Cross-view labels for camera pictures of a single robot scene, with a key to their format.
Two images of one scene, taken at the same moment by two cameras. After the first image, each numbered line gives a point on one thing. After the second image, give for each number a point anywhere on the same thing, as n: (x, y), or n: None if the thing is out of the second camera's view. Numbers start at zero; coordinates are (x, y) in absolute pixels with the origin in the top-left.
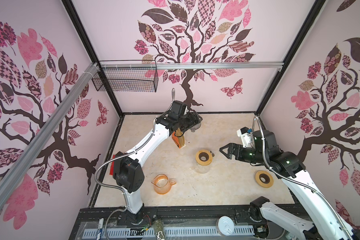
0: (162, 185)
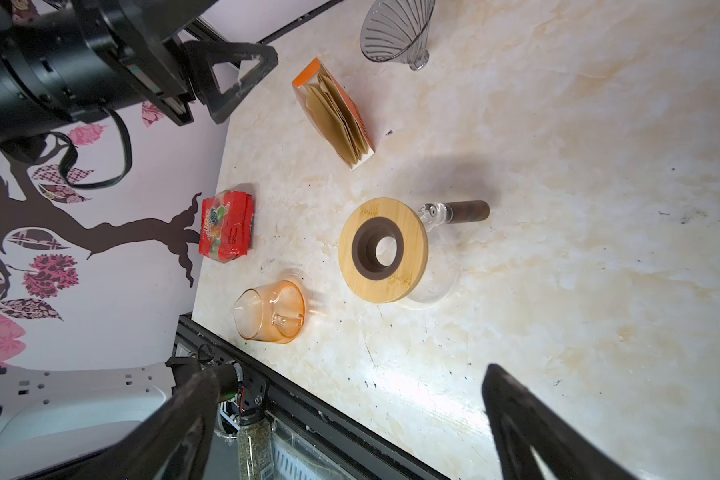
0: (272, 313)
